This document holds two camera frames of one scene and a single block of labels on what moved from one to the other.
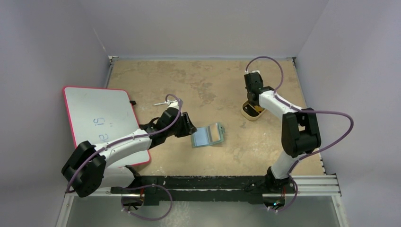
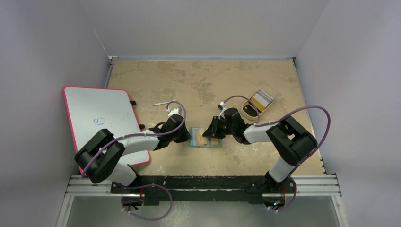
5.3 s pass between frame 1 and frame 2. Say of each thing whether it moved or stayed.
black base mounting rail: stayed
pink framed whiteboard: stayed
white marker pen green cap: stayed
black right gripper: moved
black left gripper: moved
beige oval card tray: stayed
